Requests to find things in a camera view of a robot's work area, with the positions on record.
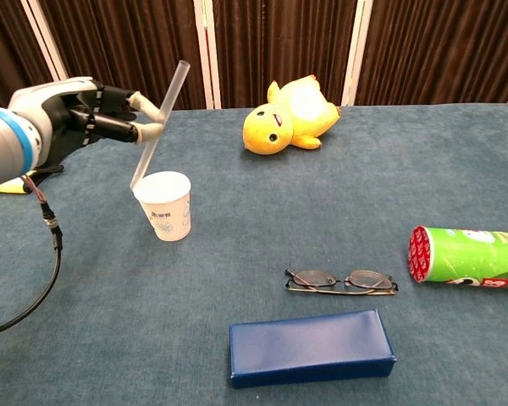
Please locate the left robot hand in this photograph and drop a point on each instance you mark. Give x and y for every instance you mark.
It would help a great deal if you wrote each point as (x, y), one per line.
(89, 116)

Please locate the metal frame eyeglasses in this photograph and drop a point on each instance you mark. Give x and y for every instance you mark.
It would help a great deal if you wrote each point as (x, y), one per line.
(340, 282)

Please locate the blue rectangular box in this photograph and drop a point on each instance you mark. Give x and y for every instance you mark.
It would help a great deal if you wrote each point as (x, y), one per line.
(311, 347)

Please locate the translucent white plastic tube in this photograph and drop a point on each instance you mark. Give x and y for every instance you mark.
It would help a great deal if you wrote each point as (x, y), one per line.
(161, 122)

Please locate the blue table mat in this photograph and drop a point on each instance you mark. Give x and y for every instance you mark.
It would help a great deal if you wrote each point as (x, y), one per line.
(254, 258)

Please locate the white paper cup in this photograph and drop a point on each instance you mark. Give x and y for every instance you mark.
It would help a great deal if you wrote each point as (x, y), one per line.
(167, 207)

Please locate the green chips can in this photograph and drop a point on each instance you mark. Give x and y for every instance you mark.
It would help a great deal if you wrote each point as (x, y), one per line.
(470, 264)

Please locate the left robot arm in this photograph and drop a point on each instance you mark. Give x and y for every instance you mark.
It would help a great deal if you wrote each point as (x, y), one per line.
(4, 146)

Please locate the dark pleated curtain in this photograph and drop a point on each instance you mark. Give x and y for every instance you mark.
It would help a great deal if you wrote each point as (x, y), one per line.
(279, 46)

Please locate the yellow plush toy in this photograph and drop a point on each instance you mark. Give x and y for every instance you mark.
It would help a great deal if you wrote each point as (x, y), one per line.
(290, 118)

